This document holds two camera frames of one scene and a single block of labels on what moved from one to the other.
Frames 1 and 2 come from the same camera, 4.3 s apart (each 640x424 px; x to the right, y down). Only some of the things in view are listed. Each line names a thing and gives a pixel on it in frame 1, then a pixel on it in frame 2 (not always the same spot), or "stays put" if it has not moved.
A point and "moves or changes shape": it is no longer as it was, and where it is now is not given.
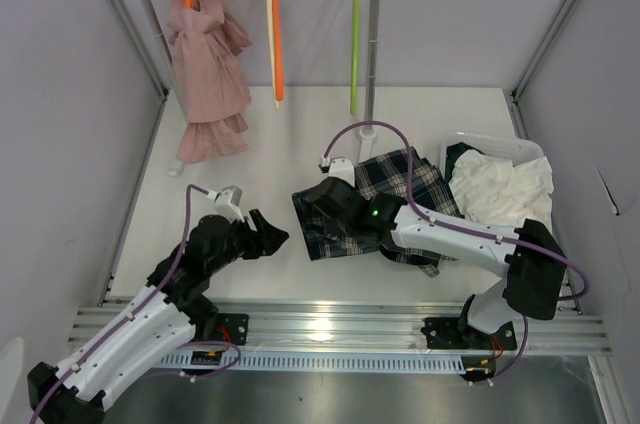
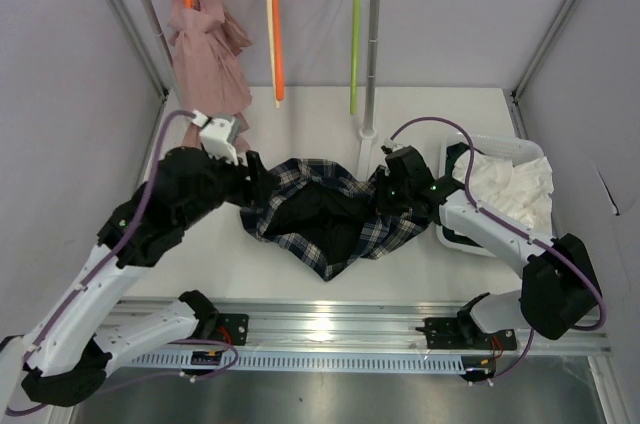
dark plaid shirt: (403, 174) moves or changes shape
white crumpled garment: (494, 191) stays put
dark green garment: (452, 152) stays put
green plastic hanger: (356, 44) stays put
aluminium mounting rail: (394, 327) stays put
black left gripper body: (242, 242) to (240, 190)
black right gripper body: (348, 228) to (391, 196)
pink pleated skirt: (212, 84) stays put
